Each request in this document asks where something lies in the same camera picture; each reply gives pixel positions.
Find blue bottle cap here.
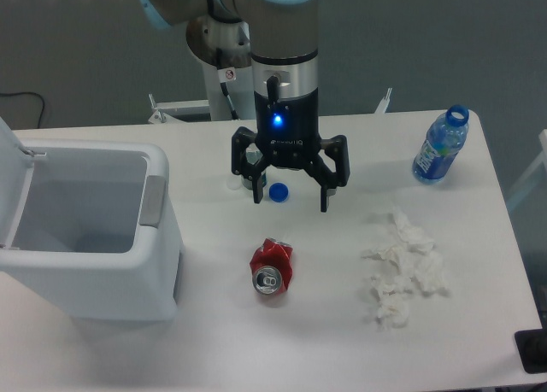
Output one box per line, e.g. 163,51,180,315
268,183,289,203

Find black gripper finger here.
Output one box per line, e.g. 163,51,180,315
304,135,350,213
231,126,270,204

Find white trash bin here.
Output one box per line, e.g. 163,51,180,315
1,139,184,321

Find crushed red soda can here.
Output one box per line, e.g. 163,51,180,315
250,237,293,296

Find black device at edge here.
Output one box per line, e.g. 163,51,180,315
515,329,546,374

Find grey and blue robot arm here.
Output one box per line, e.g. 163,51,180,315
140,0,350,211

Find white furniture at right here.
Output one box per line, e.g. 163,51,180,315
505,129,546,214

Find crumpled white tissue paper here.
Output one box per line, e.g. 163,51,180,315
362,207,450,329

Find blue plastic water bottle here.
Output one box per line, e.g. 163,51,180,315
412,104,469,184

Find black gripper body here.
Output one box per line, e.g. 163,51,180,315
254,91,321,170

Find white bottle cap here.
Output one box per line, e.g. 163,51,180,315
226,177,242,190

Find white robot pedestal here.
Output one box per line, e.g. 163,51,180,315
185,15,256,121

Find black floor cable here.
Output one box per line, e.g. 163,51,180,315
0,91,46,128

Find small clear bottle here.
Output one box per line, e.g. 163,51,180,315
239,149,268,194

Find white trash bin lid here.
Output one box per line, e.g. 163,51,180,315
1,120,47,250

